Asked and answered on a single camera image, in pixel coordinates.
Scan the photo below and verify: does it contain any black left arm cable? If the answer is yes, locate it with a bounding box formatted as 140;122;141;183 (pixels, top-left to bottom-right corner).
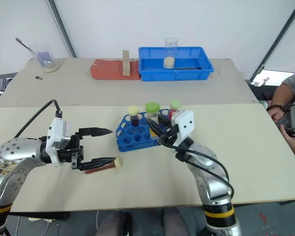
0;99;64;163

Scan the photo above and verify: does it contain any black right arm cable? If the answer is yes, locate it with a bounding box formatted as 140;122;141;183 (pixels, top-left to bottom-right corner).
159;134;236;205

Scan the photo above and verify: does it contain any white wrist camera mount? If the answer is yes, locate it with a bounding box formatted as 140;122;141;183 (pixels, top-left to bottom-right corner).
45;117;72;167
173;110;196;148

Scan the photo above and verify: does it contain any blue test tube rack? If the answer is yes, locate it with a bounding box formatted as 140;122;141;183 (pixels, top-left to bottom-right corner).
116;108;182;153

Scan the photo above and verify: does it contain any wooden block with holes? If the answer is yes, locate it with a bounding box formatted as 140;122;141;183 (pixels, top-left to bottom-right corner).
121;49;132;78

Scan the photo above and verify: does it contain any grey metal pole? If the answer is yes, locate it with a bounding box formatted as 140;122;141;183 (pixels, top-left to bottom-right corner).
46;0;78;59
247;0;295;83

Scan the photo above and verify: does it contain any blue plastic bin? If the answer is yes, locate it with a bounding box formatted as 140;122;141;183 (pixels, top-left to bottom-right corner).
138;46;215;83

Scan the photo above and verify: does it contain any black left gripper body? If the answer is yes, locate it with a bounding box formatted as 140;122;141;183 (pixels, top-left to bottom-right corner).
56;132;85;171

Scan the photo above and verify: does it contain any black bead bracelet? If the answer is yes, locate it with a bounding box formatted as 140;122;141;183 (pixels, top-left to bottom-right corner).
266;104;288;114

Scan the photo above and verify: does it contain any clear beaker with beige powder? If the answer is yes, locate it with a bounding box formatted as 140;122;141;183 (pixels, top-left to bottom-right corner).
163;37;179;70

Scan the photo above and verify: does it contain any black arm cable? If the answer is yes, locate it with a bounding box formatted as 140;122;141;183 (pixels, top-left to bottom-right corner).
0;99;64;163
159;134;236;205

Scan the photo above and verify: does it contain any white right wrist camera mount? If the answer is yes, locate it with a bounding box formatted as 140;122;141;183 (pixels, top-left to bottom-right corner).
173;110;196;148

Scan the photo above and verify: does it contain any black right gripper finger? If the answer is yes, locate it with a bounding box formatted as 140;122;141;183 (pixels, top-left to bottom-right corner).
157;115;172;127
147;120;167;138

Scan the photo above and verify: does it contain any red mat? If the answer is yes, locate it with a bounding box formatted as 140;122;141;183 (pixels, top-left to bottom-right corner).
89;58;142;81

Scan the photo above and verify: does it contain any red tube with cream cap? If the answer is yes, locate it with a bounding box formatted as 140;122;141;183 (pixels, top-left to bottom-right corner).
85;157;124;175

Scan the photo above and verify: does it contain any red tube with green cap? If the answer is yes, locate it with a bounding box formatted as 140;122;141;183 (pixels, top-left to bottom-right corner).
169;99;181;120

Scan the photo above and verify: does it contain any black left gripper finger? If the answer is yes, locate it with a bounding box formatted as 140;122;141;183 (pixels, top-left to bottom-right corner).
79;157;118;172
78;127;113;139

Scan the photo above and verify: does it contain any metal spoon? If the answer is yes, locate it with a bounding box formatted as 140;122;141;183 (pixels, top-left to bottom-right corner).
15;37;40;58

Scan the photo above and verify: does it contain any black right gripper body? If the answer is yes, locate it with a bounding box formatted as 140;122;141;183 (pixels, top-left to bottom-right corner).
158;123;180;147

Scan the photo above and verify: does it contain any wide clear tube, green cap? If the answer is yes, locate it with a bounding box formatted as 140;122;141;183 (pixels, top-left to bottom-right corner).
145;102;161;125

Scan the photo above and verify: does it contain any person's right hand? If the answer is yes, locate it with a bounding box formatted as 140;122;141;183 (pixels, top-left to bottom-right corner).
267;106;286;123

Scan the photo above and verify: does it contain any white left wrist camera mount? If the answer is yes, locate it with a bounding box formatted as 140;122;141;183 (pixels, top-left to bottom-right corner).
45;117;72;167

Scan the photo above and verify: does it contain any glass beaker with blue label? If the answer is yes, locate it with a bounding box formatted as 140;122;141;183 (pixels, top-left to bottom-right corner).
29;42;60;73

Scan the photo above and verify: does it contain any dark red tube, yellow cap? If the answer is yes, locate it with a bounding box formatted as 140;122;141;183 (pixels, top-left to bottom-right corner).
127;105;140;128

